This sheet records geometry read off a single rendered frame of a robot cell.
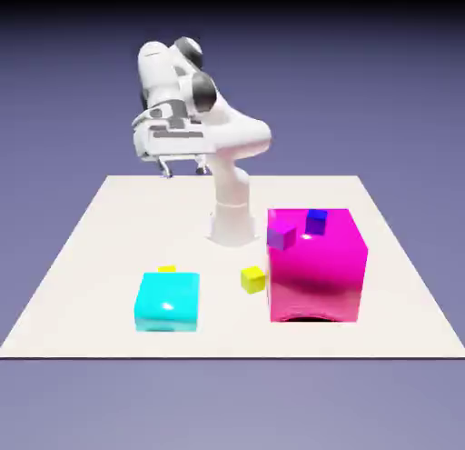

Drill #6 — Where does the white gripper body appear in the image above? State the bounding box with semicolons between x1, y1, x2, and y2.
133;123;218;163

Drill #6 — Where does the small purple cube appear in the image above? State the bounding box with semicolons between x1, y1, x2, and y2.
267;222;297;252

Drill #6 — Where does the small blue cube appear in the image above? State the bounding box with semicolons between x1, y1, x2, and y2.
304;208;329;236

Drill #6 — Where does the large cyan box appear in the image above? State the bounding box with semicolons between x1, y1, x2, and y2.
134;271;201;333

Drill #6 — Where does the large magenta box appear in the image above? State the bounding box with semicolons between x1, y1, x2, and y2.
267;207;369;324

